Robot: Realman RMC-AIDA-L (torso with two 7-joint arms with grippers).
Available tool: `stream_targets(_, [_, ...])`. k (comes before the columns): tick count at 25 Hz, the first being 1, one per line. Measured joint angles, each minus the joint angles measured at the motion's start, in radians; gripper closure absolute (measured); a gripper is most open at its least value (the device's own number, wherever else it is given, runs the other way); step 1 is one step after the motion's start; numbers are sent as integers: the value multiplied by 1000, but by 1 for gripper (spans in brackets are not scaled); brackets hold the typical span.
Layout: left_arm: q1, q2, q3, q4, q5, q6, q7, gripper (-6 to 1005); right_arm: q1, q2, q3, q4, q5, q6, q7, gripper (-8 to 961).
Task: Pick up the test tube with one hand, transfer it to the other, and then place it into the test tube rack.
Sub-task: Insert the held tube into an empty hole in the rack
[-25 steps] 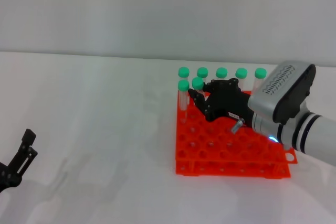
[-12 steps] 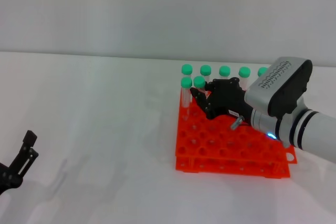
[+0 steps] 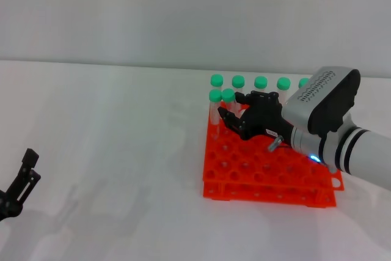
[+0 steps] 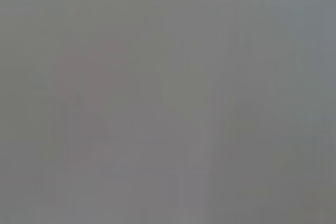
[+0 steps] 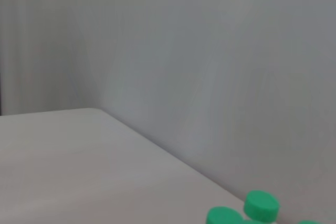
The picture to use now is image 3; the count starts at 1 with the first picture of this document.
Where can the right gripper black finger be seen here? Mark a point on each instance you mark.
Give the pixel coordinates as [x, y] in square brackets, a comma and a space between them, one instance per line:
[233, 120]
[244, 97]

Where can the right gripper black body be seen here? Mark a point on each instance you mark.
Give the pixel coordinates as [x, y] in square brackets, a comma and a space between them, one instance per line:
[262, 117]

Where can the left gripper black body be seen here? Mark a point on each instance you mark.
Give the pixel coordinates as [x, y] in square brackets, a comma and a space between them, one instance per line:
[9, 207]

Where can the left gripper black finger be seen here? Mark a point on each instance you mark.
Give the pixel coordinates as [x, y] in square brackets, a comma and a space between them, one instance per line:
[29, 175]

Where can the green-capped clear test tube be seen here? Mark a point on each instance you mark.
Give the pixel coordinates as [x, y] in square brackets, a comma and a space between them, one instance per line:
[217, 80]
[261, 82]
[238, 81]
[283, 83]
[215, 95]
[303, 82]
[228, 95]

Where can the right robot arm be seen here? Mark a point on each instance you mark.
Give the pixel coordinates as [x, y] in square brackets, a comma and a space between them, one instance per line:
[366, 154]

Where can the orange test tube rack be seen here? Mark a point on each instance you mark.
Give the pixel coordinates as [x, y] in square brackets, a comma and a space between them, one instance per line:
[244, 169]

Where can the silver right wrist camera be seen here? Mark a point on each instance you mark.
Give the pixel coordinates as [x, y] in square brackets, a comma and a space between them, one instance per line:
[323, 96]

